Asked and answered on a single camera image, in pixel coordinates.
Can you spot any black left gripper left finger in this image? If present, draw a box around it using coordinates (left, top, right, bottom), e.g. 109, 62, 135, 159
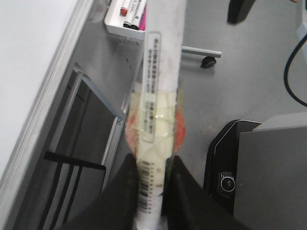
61, 153, 139, 230

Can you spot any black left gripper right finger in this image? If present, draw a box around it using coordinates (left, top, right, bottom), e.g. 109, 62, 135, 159
163, 156, 248, 230

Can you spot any red round magnet taped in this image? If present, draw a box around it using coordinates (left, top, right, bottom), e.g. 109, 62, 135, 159
125, 108, 186, 156

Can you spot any white black-tip whiteboard marker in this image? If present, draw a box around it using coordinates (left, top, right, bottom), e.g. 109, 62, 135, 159
136, 0, 186, 230

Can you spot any grey robot base box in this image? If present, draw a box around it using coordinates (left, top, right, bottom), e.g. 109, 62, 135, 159
234, 112, 307, 230

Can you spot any whiteboard stand leg with caster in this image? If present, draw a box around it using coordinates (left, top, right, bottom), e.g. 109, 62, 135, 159
181, 46, 222, 69

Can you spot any dark grey cabinet panel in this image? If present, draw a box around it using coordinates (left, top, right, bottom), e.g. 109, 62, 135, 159
47, 71, 122, 165

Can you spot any pink eraser in tray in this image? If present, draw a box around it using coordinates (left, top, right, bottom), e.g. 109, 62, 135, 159
138, 8, 147, 31

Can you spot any white plastic marker tray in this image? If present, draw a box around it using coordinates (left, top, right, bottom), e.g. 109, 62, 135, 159
104, 0, 145, 40

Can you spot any red-capped marker in tray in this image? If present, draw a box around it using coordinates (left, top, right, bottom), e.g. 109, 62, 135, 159
119, 0, 131, 16

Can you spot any black object top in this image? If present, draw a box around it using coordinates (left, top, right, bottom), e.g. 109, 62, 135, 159
227, 0, 255, 25

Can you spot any black-capped marker lower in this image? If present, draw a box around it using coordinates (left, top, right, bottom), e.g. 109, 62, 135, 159
130, 0, 147, 30

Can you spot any black camera housing with lens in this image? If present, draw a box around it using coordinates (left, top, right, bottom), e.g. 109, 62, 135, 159
203, 120, 260, 215

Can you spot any black cable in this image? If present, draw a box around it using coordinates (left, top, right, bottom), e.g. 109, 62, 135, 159
283, 33, 307, 107

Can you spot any white whiteboard with frame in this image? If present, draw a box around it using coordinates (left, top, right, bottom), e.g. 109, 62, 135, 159
0, 0, 96, 190

